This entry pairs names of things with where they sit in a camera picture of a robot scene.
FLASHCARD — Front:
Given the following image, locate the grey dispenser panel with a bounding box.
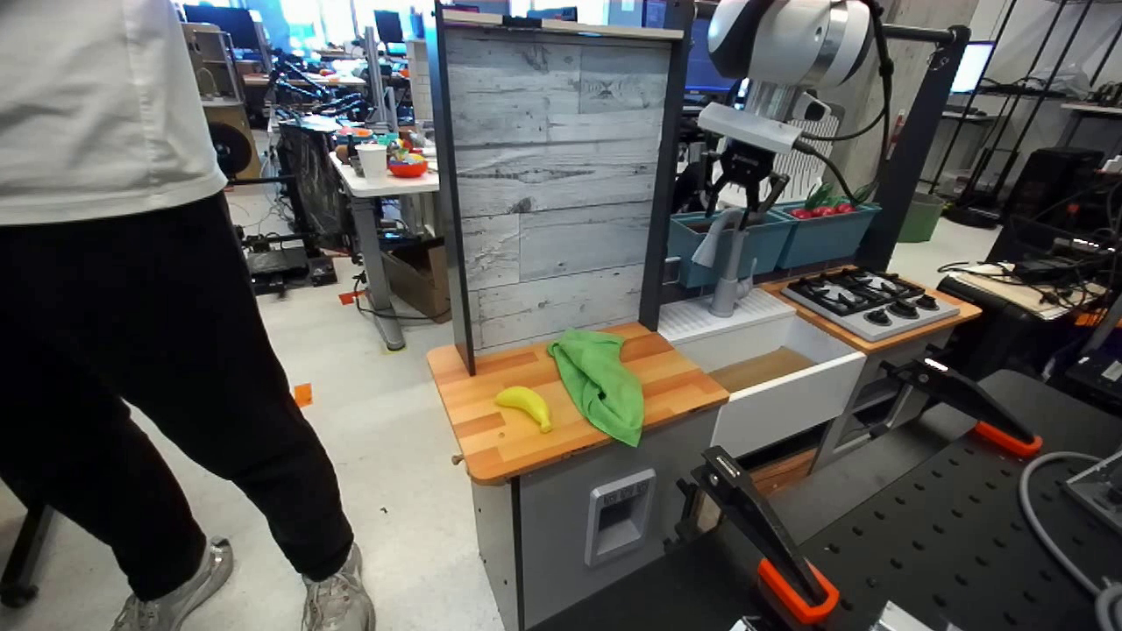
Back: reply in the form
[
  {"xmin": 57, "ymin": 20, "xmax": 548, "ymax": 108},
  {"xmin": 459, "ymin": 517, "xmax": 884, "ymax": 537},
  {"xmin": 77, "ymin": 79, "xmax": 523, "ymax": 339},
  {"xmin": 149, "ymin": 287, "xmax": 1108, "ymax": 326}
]
[{"xmin": 580, "ymin": 466, "xmax": 661, "ymax": 570}]

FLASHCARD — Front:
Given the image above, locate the standing person in white shirt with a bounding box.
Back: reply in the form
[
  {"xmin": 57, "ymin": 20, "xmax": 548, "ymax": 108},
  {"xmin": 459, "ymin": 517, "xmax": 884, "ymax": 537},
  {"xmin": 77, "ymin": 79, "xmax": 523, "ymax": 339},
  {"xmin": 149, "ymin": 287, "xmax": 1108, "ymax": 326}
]
[{"xmin": 0, "ymin": 0, "xmax": 378, "ymax": 631}]

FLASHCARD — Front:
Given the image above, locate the black burner stove hob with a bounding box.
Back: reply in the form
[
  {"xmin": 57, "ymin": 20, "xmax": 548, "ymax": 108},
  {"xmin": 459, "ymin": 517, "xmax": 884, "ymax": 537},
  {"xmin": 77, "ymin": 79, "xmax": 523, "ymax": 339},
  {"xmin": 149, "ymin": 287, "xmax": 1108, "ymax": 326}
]
[{"xmin": 777, "ymin": 264, "xmax": 945, "ymax": 346}]

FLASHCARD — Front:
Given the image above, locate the grey toy kitchen tap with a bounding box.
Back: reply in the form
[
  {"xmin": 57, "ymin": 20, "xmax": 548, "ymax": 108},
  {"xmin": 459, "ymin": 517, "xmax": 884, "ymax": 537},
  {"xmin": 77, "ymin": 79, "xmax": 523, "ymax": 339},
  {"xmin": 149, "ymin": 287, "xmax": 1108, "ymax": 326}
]
[{"xmin": 687, "ymin": 206, "xmax": 764, "ymax": 323}]

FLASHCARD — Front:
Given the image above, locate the grey cable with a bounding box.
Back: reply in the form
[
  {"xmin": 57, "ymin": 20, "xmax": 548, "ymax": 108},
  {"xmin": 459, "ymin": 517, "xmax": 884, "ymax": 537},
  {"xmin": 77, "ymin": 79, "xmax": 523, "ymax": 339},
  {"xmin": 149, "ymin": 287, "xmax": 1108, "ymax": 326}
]
[{"xmin": 1013, "ymin": 449, "xmax": 1122, "ymax": 631}]

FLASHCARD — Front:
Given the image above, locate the white desk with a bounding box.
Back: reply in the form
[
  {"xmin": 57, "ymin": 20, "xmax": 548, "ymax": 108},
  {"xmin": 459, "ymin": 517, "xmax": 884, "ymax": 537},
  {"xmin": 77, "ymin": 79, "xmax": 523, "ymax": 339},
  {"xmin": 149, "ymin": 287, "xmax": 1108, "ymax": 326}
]
[{"xmin": 322, "ymin": 146, "xmax": 446, "ymax": 355}]

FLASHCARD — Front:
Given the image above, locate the teal plastic bin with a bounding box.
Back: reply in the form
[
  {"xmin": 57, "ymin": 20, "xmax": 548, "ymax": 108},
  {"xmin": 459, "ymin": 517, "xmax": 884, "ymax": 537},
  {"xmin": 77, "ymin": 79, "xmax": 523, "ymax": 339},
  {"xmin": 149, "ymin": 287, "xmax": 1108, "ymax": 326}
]
[
  {"xmin": 665, "ymin": 206, "xmax": 800, "ymax": 297},
  {"xmin": 774, "ymin": 199, "xmax": 884, "ymax": 276}
]

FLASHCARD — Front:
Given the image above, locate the black clamp with orange handle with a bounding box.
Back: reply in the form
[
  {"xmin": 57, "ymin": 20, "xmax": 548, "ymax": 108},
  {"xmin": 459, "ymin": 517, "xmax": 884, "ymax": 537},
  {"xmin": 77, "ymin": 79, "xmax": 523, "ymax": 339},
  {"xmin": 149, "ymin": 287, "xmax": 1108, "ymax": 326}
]
[
  {"xmin": 680, "ymin": 445, "xmax": 843, "ymax": 631},
  {"xmin": 884, "ymin": 355, "xmax": 1048, "ymax": 464}
]

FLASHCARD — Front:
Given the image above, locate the black metal frame post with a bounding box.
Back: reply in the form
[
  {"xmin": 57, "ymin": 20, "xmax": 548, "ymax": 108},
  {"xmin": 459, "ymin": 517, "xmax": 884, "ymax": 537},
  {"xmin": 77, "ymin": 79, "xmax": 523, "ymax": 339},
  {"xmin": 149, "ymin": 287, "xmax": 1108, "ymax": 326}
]
[{"xmin": 860, "ymin": 20, "xmax": 973, "ymax": 275}]

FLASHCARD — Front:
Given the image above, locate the green cloth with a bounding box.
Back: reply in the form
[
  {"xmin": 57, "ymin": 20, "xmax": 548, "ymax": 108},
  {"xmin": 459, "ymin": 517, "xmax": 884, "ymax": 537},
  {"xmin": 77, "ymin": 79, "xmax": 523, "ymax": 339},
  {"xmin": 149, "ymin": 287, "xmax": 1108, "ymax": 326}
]
[{"xmin": 542, "ymin": 326, "xmax": 648, "ymax": 454}]

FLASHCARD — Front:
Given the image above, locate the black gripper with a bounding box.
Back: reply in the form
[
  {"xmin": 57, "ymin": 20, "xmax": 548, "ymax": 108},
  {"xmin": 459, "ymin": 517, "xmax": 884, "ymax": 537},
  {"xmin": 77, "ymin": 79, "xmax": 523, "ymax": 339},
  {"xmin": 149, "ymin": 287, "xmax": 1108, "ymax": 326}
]
[{"xmin": 703, "ymin": 136, "xmax": 792, "ymax": 227}]

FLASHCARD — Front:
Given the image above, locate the wooden top stove cabinet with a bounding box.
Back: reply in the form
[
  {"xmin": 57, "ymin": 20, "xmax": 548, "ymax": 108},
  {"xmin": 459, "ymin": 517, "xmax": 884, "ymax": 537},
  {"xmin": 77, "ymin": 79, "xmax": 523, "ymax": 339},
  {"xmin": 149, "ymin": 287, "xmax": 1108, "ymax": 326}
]
[{"xmin": 757, "ymin": 264, "xmax": 985, "ymax": 475}]

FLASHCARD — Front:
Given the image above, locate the wooden top toy kitchen cabinet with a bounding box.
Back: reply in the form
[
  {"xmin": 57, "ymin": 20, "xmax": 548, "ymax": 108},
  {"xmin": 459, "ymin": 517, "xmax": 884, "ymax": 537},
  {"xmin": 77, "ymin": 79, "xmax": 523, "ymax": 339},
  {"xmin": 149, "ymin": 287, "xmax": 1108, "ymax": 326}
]
[{"xmin": 423, "ymin": 320, "xmax": 736, "ymax": 631}]

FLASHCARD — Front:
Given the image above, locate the red bowl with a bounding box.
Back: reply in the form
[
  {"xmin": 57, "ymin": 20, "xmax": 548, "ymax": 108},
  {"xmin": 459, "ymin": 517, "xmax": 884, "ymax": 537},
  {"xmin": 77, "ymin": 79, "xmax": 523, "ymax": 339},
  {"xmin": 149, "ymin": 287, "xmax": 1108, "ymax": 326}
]
[{"xmin": 385, "ymin": 146, "xmax": 434, "ymax": 183}]

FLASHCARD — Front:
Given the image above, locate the grey wood-look back panel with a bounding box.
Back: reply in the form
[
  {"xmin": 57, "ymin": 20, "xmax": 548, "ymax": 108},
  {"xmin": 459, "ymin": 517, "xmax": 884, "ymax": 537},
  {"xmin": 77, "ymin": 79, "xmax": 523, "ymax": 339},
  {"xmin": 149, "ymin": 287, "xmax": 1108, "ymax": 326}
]
[{"xmin": 431, "ymin": 3, "xmax": 700, "ymax": 380}]

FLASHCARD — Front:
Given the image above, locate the yellow toy banana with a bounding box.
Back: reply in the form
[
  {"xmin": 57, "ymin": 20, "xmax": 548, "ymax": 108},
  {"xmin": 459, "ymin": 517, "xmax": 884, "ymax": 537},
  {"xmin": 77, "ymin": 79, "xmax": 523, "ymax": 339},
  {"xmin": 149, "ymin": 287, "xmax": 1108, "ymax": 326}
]
[{"xmin": 489, "ymin": 382, "xmax": 557, "ymax": 435}]

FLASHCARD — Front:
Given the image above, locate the white cup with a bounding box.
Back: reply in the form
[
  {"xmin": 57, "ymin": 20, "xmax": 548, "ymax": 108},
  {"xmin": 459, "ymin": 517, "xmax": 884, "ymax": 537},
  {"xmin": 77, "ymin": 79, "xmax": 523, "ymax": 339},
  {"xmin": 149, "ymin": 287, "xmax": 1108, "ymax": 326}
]
[{"xmin": 353, "ymin": 140, "xmax": 388, "ymax": 183}]

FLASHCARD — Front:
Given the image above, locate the green waste bin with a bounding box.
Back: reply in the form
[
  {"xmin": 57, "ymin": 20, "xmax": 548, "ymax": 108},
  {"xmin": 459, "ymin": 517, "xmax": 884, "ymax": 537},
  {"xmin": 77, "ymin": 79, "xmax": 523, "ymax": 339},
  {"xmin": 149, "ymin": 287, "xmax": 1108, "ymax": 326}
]
[{"xmin": 892, "ymin": 192, "xmax": 945, "ymax": 244}]

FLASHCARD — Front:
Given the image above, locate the cardboard box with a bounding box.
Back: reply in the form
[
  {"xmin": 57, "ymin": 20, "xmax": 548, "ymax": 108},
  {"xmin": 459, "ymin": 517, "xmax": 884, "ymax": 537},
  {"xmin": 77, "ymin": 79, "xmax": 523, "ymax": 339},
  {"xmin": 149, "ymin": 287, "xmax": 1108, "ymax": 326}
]
[{"xmin": 382, "ymin": 234, "xmax": 454, "ymax": 326}]

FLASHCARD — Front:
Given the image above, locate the white toy kitchen sink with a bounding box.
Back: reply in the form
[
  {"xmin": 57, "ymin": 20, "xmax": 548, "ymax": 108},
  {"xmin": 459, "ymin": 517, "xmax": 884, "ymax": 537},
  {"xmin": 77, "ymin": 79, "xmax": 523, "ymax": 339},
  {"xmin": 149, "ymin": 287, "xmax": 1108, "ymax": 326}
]
[{"xmin": 655, "ymin": 284, "xmax": 874, "ymax": 464}]

